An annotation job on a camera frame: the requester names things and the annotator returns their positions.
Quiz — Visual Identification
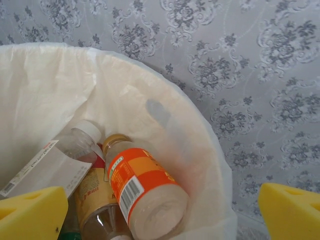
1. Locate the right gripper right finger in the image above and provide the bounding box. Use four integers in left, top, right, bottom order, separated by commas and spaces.
259, 182, 320, 240

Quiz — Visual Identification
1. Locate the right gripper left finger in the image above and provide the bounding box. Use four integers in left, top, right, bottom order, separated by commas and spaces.
0, 185, 69, 240

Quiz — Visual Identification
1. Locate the green label bottle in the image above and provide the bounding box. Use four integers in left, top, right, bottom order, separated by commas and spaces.
58, 224, 82, 240

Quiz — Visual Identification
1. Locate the clear bottle white red-print label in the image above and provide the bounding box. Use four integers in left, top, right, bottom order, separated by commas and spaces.
0, 119, 102, 201

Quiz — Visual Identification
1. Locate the yellow red label bottle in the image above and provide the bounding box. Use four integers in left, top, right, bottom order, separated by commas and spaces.
73, 142, 133, 240

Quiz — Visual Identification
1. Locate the orange label amber cap bottle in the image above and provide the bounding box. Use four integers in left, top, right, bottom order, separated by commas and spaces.
102, 134, 190, 240

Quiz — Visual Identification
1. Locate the translucent white bin liner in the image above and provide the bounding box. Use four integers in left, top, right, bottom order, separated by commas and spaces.
0, 42, 238, 240

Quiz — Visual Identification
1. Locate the cream plastic waste bin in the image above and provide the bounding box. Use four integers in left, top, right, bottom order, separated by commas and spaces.
0, 42, 238, 240

